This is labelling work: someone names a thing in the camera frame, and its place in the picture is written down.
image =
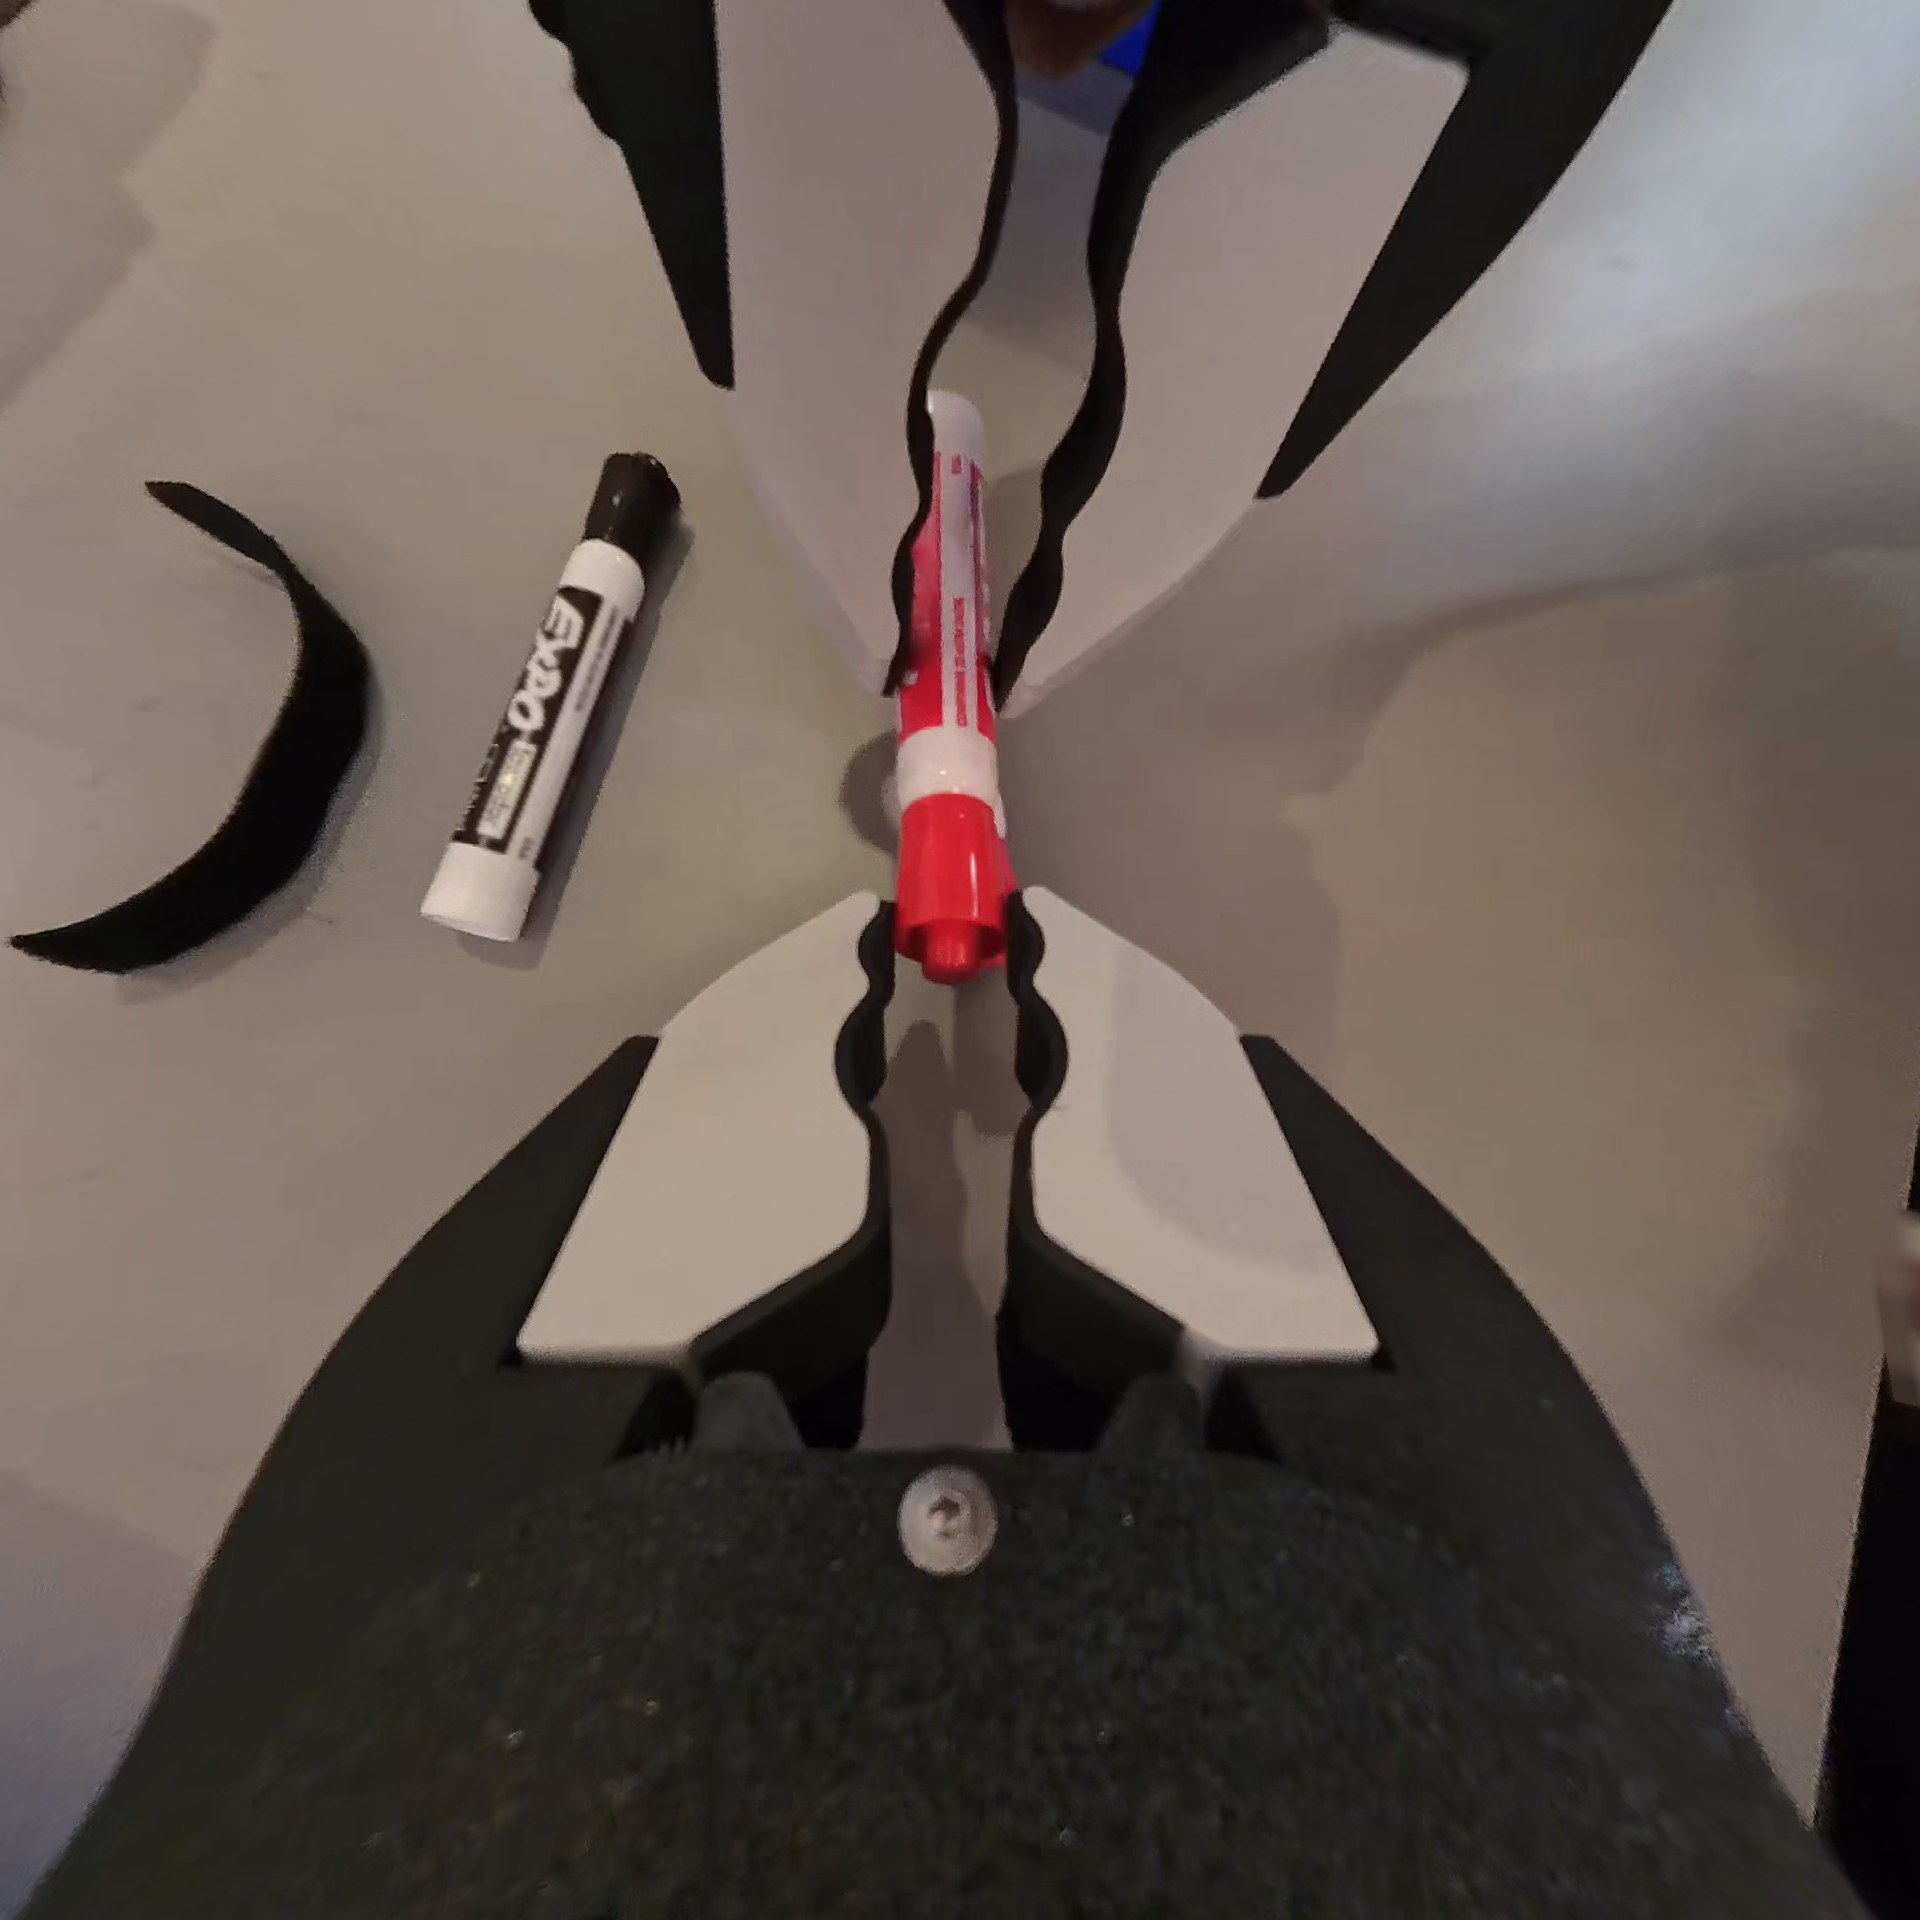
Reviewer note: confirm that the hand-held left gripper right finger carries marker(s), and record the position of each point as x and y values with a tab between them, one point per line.
1170	1170

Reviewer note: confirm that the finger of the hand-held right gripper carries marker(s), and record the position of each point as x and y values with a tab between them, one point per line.
1245	301
840	301

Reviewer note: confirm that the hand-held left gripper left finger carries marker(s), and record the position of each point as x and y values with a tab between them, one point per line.
720	1170

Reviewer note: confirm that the red dry erase marker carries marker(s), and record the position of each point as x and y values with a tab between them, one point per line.
944	841

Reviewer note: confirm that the grey desk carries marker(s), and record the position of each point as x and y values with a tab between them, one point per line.
375	225

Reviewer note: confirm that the black dry erase marker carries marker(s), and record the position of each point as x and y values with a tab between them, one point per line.
541	704

